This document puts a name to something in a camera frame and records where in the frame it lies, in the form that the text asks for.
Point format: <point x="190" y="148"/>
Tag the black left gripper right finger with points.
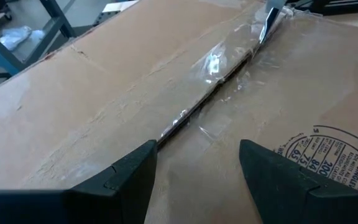
<point x="278" y="186"/>

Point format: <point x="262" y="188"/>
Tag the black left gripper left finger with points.
<point x="126" y="186"/>

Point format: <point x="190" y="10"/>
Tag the brown cardboard box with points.
<point x="104" y="93"/>

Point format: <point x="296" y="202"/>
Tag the silver black utility knife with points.
<point x="270" y="18"/>

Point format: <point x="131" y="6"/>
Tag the grey metal cart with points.
<point x="54" y="21"/>

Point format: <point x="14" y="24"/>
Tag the clear plastic bag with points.
<point x="15" y="37"/>

